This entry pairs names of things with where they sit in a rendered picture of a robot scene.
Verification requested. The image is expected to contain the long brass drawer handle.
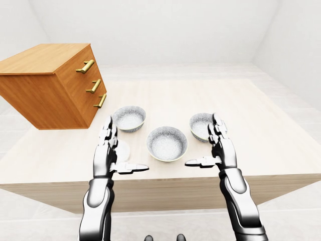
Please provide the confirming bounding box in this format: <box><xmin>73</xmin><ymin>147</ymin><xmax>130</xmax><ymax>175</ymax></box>
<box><xmin>76</xmin><ymin>59</ymin><xmax>95</xmax><ymax>74</ymax></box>

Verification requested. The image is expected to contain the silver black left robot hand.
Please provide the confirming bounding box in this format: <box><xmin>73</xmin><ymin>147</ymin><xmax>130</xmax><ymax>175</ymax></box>
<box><xmin>92</xmin><ymin>115</ymin><xmax>150</xmax><ymax>179</ymax></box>

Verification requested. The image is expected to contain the short wooden drawer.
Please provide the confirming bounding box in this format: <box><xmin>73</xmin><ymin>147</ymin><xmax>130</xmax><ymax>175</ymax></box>
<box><xmin>78</xmin><ymin>77</ymin><xmax>108</xmax><ymax>129</ymax></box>

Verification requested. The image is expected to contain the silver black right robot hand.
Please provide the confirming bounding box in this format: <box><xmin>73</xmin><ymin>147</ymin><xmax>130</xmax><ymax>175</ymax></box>
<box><xmin>184</xmin><ymin>112</ymin><xmax>238</xmax><ymax>172</ymax></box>

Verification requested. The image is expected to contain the wooden cabinet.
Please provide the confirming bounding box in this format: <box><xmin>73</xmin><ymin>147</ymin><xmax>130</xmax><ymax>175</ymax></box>
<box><xmin>0</xmin><ymin>43</ymin><xmax>108</xmax><ymax>131</ymax></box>

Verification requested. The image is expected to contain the small white round plate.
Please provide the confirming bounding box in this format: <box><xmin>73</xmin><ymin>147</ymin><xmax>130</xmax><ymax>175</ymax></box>
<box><xmin>115</xmin><ymin>141</ymin><xmax>131</xmax><ymax>163</ymax></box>

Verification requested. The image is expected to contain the medium brass drawer handle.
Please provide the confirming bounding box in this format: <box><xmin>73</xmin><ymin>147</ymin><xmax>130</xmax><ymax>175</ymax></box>
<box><xmin>85</xmin><ymin>78</ymin><xmax>102</xmax><ymax>94</ymax></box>

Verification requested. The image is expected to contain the short brass drawer handle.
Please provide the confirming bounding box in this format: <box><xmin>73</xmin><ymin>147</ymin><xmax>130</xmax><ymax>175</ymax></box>
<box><xmin>93</xmin><ymin>93</ymin><xmax>107</xmax><ymax>109</ymax></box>

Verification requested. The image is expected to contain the tall wooden drawer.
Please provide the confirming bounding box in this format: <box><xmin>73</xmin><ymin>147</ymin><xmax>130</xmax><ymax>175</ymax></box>
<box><xmin>53</xmin><ymin>44</ymin><xmax>98</xmax><ymax>96</ymax></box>

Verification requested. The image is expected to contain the medium wooden drawer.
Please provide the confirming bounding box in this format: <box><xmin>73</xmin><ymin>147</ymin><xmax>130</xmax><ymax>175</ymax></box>
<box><xmin>67</xmin><ymin>62</ymin><xmax>103</xmax><ymax>114</ymax></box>

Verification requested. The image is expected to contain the patterned bowl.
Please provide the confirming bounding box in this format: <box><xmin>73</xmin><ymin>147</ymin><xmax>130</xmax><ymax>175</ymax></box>
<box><xmin>111</xmin><ymin>105</ymin><xmax>147</xmax><ymax>134</ymax></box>
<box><xmin>146</xmin><ymin>126</ymin><xmax>189</xmax><ymax>163</ymax></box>
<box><xmin>189</xmin><ymin>112</ymin><xmax>217</xmax><ymax>145</ymax></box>

